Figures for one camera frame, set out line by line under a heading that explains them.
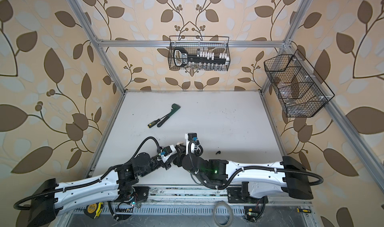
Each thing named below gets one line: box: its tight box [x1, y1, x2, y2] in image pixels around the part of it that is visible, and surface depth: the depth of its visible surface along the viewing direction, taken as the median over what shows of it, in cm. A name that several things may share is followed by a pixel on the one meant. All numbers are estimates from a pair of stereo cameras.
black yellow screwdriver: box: [147, 116, 165, 129], surface depth 103 cm
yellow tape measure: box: [84, 202, 104, 219], surface depth 69 cm
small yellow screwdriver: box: [296, 208, 312, 213], surface depth 71 cm
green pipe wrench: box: [157, 103, 181, 128], surface depth 110 cm
